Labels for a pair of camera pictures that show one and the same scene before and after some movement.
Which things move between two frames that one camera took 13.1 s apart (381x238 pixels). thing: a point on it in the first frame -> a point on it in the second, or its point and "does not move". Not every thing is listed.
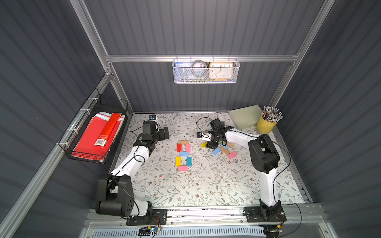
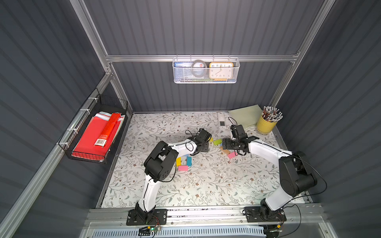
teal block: [189, 161] does not move
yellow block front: [178, 161] does not move
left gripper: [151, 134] -> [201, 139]
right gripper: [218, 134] -> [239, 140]
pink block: [183, 168] does not move
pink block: [232, 154] does not move
